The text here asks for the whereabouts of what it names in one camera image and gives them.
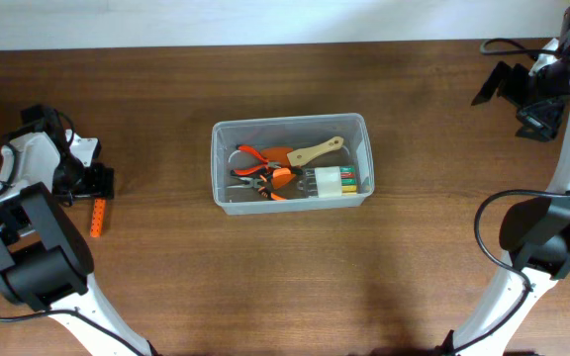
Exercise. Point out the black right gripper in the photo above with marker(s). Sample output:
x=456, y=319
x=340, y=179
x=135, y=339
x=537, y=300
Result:
x=542, y=125

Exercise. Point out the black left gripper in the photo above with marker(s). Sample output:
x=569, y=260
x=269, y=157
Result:
x=100, y=182

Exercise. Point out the orange bit holder strip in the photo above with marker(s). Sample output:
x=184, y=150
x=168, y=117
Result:
x=97, y=219

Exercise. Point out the orange black needle-nose pliers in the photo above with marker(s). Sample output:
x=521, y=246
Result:
x=264, y=182

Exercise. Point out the red black cutting pliers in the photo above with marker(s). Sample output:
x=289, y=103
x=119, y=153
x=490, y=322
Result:
x=265, y=165

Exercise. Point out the red scraper with wooden handle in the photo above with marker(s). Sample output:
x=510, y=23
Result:
x=291, y=157

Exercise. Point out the clear case of coloured bits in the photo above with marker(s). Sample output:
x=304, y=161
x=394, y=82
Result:
x=328, y=182

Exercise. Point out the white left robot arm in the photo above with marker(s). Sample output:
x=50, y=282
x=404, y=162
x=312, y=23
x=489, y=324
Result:
x=45, y=262

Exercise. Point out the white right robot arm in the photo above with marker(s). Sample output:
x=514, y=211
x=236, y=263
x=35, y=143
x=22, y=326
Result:
x=535, y=233

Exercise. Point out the clear plastic container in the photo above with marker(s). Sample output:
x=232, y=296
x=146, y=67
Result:
x=295, y=132

